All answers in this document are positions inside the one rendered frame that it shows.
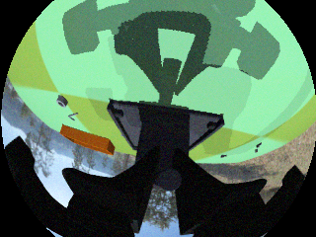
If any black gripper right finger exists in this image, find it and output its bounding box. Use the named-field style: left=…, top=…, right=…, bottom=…
left=173, top=147, right=268, bottom=236

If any orange open-top tray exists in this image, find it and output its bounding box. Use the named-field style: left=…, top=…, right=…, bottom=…
left=60, top=125, right=115, bottom=155

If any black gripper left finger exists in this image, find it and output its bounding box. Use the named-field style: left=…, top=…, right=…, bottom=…
left=62, top=146, right=161, bottom=234

